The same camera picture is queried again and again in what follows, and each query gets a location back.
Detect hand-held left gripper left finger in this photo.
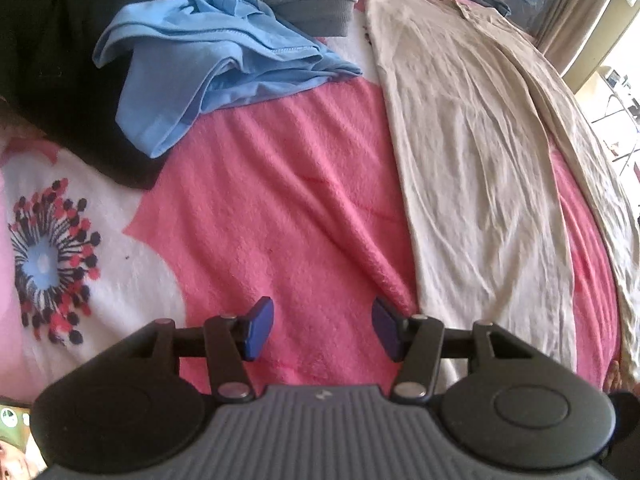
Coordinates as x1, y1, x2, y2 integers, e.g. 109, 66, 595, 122
130, 296, 275, 403

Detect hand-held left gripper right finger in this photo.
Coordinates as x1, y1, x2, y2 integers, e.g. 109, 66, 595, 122
371, 296, 533, 403

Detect beige pants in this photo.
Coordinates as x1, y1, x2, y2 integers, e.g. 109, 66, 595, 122
361, 0, 640, 392

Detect pink floral blanket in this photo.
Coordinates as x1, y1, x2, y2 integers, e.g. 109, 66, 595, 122
0, 0, 626, 461

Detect light blue shirt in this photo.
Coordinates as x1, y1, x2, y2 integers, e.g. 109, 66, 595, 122
92, 0, 363, 159

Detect folding table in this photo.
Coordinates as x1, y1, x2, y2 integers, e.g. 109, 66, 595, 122
590, 64, 640, 177

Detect black garment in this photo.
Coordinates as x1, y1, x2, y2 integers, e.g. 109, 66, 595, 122
0, 0, 168, 191

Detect beige curtain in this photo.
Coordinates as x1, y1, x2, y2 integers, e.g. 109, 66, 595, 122
537, 0, 627, 77

